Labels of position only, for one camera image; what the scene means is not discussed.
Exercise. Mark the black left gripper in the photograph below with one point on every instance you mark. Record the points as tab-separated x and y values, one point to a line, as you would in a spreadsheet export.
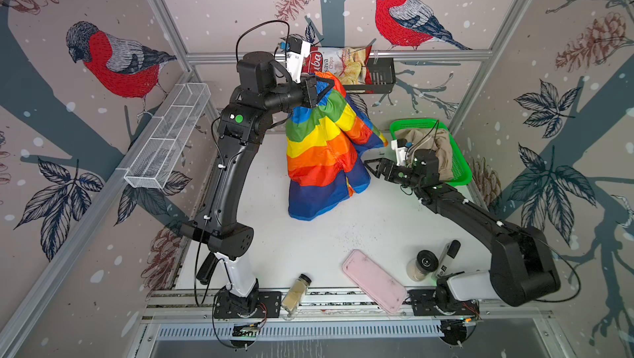
309	96

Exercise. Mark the rainbow striped shorts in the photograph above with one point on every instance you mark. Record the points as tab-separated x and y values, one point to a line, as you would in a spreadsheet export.
324	149

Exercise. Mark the black wall basket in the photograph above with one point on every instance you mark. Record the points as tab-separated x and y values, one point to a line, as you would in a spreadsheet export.
380	77

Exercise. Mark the red Chuba chips bag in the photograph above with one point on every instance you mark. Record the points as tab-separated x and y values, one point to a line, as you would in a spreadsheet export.
349	65

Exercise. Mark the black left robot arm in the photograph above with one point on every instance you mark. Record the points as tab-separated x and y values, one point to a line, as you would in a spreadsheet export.
265	89

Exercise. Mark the white wire mesh shelf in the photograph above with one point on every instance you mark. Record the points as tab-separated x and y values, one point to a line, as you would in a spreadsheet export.
159	155

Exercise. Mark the green plastic basket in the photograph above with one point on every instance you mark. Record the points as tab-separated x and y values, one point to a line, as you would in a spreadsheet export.
433	134

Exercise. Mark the black white marker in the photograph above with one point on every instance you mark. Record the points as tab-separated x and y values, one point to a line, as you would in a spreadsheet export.
448	256

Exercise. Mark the pink rectangular case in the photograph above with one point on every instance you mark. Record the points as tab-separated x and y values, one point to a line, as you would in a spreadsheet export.
375	282

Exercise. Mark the spice jar black lid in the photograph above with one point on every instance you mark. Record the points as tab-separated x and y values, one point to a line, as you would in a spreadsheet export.
295	294

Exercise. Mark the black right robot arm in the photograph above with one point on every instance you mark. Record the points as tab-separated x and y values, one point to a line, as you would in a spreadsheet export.
521	266

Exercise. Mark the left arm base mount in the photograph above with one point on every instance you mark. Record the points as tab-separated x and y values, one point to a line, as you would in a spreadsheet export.
258	305

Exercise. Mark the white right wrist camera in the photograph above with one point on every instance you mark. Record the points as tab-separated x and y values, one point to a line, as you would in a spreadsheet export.
400	148

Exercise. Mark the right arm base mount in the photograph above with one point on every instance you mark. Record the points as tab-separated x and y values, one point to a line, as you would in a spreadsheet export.
428	302

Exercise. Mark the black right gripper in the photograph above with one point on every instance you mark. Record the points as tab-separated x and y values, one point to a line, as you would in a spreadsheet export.
381	169

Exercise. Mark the black remote-like object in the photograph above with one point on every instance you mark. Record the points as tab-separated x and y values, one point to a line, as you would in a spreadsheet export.
207	269

